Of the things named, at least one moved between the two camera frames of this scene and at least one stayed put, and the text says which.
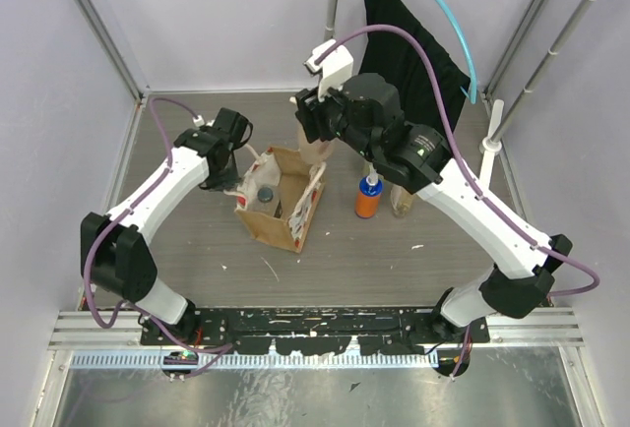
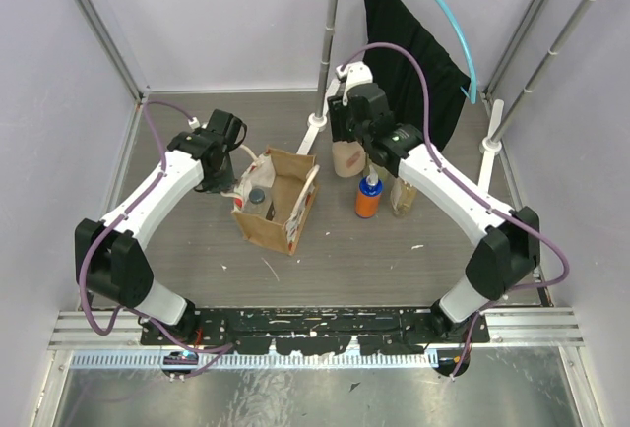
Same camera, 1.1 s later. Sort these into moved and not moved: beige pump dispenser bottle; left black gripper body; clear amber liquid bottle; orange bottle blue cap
Moved: beige pump dispenser bottle
Not moved: orange bottle blue cap; left black gripper body; clear amber liquid bottle
